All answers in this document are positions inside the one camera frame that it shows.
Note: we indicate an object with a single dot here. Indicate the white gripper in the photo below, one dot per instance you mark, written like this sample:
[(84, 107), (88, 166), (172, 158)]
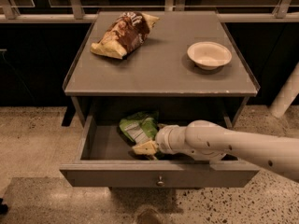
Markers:
[(163, 141)]

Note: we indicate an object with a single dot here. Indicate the green rice chip bag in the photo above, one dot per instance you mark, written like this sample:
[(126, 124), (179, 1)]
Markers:
[(140, 128)]

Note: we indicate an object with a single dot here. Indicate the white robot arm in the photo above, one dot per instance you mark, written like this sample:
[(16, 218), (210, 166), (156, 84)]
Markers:
[(206, 141)]

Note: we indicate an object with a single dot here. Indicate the metal drawer knob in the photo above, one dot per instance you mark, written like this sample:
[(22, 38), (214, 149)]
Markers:
[(160, 182)]

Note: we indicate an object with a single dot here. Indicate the open grey top drawer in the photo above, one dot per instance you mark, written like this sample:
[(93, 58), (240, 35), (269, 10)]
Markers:
[(104, 160)]

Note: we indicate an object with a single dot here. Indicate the grey cabinet counter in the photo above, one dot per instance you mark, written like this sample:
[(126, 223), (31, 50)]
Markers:
[(161, 66)]

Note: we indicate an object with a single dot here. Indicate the brown chip bag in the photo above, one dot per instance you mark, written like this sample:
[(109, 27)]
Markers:
[(126, 34)]

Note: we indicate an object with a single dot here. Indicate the white paper bowl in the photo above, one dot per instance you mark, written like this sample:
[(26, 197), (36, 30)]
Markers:
[(209, 55)]

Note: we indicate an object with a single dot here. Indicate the metal railing frame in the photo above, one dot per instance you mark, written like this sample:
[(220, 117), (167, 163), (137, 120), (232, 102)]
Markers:
[(86, 10)]

